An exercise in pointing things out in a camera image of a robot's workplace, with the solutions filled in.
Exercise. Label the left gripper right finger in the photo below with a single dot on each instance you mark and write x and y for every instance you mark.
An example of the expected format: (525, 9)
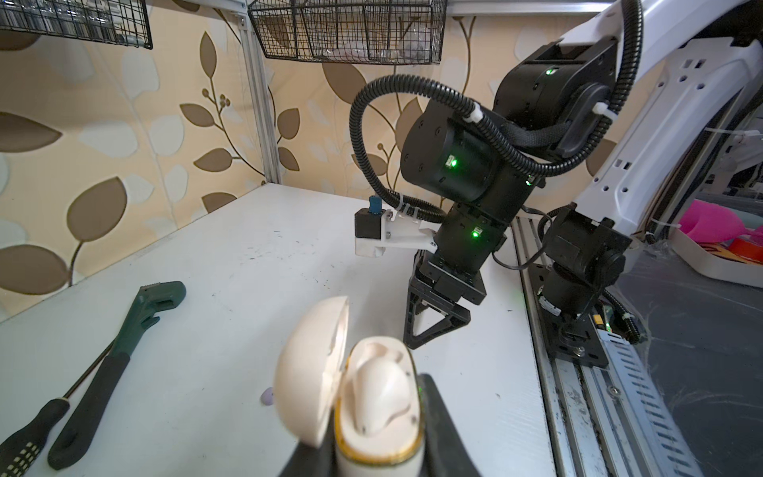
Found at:
(444, 451)

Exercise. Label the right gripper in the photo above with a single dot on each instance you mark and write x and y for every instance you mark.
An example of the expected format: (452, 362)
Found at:
(432, 309)

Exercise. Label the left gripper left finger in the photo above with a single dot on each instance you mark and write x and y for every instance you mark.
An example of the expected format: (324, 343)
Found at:
(309, 461)

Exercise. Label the cream earbud charging case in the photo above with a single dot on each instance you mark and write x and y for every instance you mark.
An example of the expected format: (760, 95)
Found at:
(361, 403)

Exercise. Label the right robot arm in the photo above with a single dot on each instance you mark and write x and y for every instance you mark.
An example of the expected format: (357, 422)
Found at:
(549, 115)

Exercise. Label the green pipe wrench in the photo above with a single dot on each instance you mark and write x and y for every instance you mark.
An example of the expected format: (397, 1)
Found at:
(77, 435)

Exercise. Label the pink plastic object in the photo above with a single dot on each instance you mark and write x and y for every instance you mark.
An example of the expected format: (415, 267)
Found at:
(707, 223)

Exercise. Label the black yellow screwdriver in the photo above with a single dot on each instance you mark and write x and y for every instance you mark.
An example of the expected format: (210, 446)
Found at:
(23, 447)

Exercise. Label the right wire basket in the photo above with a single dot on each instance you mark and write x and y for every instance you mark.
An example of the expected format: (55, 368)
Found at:
(382, 32)

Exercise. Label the wire basket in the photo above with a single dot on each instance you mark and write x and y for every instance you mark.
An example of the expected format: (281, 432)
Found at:
(115, 22)
(382, 32)

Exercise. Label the back wire basket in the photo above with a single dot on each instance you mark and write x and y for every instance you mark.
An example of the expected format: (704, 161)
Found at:
(115, 22)

